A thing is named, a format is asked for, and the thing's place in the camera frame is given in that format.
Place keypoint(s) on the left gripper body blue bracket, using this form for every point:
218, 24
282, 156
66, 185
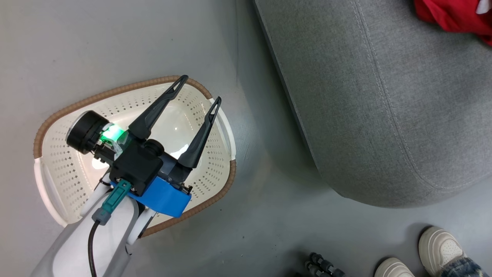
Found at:
165, 198

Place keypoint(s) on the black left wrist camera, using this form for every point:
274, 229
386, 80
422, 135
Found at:
136, 167

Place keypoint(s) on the grey fabric sofa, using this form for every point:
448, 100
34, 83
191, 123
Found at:
365, 96

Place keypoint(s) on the white sneaker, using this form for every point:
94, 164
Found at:
394, 268
440, 248

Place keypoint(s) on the white plastic laundry basket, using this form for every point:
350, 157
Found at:
69, 161

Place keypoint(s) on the blue jeans leg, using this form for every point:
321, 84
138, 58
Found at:
461, 268

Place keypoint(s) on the white garment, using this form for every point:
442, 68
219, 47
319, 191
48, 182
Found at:
485, 5

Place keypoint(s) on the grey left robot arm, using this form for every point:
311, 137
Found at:
73, 250

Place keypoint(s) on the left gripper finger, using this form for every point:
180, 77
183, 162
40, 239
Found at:
153, 111
198, 146

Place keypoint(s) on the red basketball jersey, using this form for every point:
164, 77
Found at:
449, 15

